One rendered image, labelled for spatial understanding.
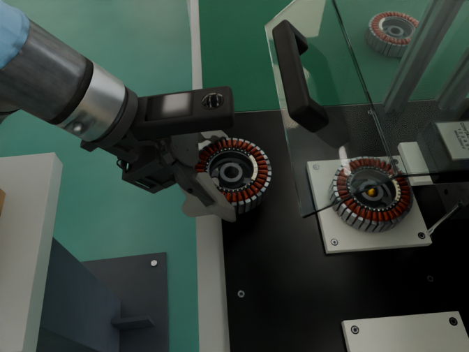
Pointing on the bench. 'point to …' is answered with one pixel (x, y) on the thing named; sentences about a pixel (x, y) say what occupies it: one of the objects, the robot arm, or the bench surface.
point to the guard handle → (296, 77)
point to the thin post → (444, 218)
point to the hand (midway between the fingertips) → (234, 175)
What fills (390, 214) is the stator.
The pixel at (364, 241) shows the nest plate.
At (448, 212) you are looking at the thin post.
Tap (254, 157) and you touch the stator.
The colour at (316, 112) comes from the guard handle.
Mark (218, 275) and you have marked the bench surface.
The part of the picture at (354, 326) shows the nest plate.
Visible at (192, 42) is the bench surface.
